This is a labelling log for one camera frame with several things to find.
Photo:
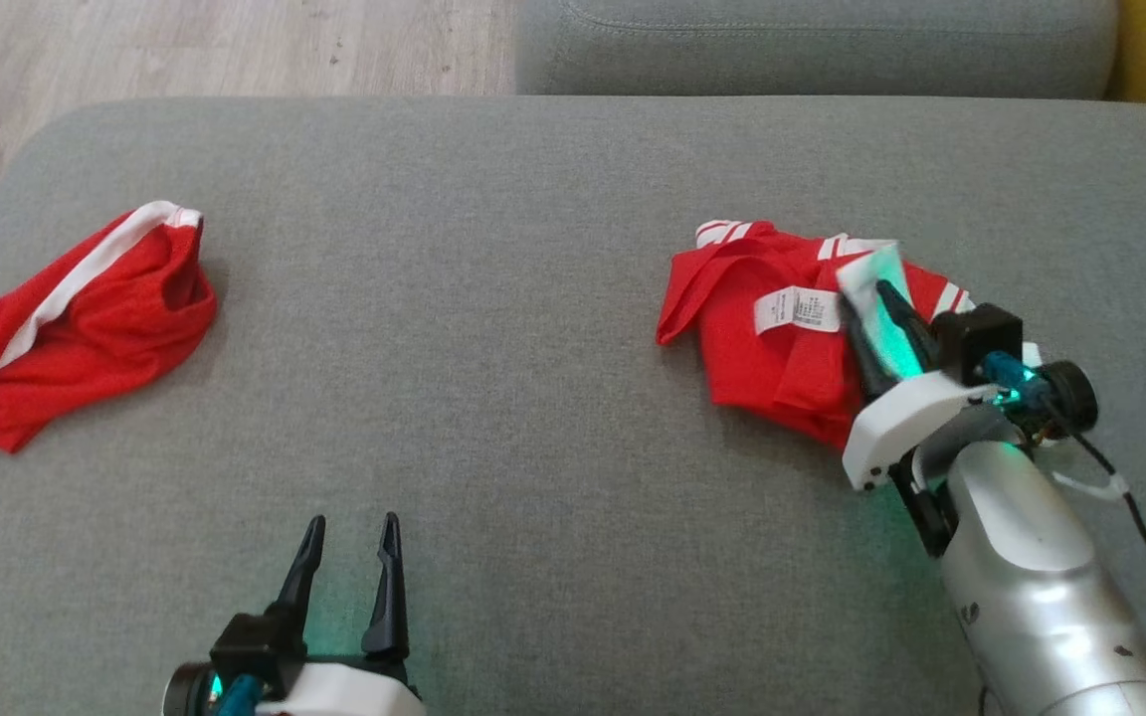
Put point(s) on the red basketball shorts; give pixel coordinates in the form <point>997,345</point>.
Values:
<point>86,338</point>

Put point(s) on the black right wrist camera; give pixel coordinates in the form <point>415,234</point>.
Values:
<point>976,338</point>

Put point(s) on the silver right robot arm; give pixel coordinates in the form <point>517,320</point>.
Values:
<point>1031,567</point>

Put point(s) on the grey sofa cushion with seam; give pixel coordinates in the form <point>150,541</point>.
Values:
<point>812,50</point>

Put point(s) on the large grey sofa seat cushion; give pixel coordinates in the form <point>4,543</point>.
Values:
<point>493,398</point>

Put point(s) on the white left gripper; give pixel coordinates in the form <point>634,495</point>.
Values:
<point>344,691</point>

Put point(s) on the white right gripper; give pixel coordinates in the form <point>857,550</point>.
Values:
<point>896,423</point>

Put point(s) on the red basketball jersey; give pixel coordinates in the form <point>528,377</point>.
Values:
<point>752,368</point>

